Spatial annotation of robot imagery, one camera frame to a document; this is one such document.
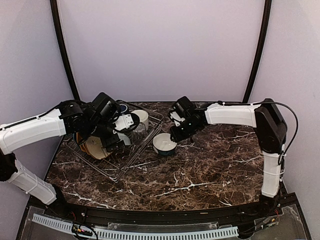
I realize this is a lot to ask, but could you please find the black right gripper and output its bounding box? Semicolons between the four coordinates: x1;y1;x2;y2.
170;118;200;143

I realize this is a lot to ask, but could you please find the green ribbed ceramic bowl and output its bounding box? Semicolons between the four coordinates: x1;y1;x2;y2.
117;132;131;146

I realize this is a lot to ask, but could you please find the cream bird pattern plate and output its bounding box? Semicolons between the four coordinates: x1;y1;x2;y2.
84;136;112;160

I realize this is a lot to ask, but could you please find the white ceramic bowl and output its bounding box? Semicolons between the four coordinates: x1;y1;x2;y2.
152;133;177;157

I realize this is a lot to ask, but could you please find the clear plastic tumbler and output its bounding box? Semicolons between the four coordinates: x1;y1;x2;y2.
131;122;148;142

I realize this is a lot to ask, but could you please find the dark blue ceramic mug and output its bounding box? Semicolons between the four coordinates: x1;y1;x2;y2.
119;104;130;115

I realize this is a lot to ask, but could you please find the white ribbed ceramic mug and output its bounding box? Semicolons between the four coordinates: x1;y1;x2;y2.
132;109;149;130

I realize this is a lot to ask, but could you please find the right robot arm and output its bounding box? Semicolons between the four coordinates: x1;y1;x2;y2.
168;96;288;217

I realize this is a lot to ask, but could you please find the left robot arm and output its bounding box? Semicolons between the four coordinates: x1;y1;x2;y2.
0;100;132;218

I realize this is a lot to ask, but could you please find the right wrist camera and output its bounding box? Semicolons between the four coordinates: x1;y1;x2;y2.
168;110;186;130

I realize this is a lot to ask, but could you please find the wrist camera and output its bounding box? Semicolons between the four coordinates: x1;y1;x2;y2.
168;110;186;130
92;92;140;134

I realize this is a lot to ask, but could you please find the wire dish rack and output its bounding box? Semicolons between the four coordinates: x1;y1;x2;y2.
65;102;164;183

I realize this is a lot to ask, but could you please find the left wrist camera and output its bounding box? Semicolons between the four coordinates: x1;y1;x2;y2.
92;92;140;134

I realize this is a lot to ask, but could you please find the white slotted cable duct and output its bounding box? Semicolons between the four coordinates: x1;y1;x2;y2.
31;213;239;240

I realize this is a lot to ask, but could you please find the black aluminium front rail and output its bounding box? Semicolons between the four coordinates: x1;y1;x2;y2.
27;192;298;228

